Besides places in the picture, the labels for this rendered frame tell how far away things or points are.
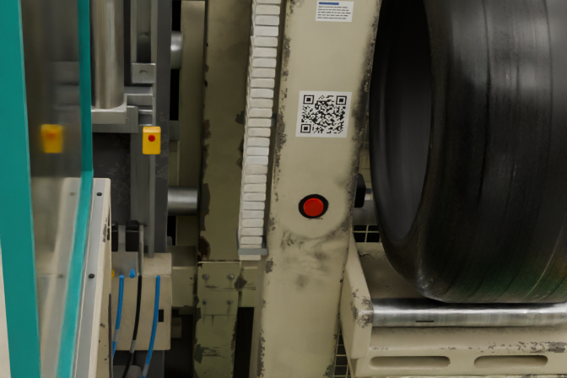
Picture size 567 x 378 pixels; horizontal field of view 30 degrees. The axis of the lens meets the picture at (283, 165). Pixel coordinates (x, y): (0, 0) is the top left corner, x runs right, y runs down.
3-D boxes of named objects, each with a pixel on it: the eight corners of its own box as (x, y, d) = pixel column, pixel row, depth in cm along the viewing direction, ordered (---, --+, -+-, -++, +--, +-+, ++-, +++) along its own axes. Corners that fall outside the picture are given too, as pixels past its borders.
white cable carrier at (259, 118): (238, 260, 166) (257, -29, 141) (236, 241, 170) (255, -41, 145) (267, 260, 166) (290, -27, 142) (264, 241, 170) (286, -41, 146)
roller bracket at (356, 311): (349, 362, 162) (356, 311, 157) (317, 216, 196) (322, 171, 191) (370, 361, 163) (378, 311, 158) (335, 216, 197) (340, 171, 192)
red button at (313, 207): (303, 217, 161) (305, 200, 159) (301, 210, 162) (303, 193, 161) (322, 217, 161) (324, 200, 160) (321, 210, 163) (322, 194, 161)
